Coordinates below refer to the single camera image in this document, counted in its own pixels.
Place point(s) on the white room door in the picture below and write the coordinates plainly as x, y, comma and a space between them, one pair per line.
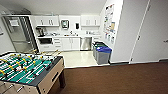
151, 31

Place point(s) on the white narrow drawer cabinet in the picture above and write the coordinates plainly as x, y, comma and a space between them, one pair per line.
96, 38

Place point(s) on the stainless steel refrigerator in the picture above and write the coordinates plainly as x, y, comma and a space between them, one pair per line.
20, 37

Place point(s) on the white paper refrigerator notice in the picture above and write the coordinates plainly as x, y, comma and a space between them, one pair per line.
14, 22

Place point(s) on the white drawer stack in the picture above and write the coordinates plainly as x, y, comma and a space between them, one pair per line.
57, 43

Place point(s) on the large white wall poster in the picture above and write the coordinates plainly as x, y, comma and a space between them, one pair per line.
109, 12

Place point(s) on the black microwave oven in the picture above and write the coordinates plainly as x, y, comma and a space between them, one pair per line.
45, 41

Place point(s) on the chrome sink faucet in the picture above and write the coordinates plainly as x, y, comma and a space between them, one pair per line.
70, 32

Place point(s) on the green foosball table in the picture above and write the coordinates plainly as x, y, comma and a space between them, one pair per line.
30, 70

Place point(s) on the white two-door base cabinet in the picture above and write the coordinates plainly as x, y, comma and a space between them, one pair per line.
70, 44

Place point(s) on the blue-lid grey recycling bin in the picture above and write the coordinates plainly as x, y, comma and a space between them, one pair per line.
104, 56

